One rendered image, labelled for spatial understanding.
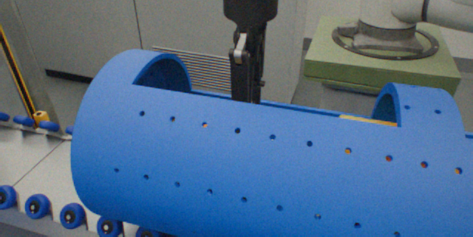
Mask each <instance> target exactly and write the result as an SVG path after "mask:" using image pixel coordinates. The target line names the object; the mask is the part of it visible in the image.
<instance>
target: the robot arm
mask: <svg viewBox="0 0 473 237"><path fill-rule="evenodd" d="M278 6H279V0H223V13H224V16H225V17H226V18H228V19H229V20H232V21H233V22H234V23H235V24H236V31H234V34H233V43H234V49H230V50H229V52H228V54H229V58H230V73H231V100H232V101H237V102H242V103H255V104H259V105H260V103H261V86H265V81H262V80H261V78H263V76H264V63H265V32H266V26H267V24H268V21H271V20H273V19H274V18H275V17H276V16H277V14H278ZM418 22H426V23H430V24H434V25H437V26H439V27H443V28H446V29H450V30H457V31H461V32H472V33H473V0H361V3H360V13H359V17H358V21H357V22H355V21H354V22H352V23H350V24H340V25H338V28H337V31H338V32H337V33H338V34H340V35H346V36H350V37H353V45H352V48H353V49H372V50H393V51H404V52H413V53H422V52H423V46H422V45H421V44H420V43H419V42H418V40H417V38H416V36H415V31H416V27H417V23H418Z"/></svg>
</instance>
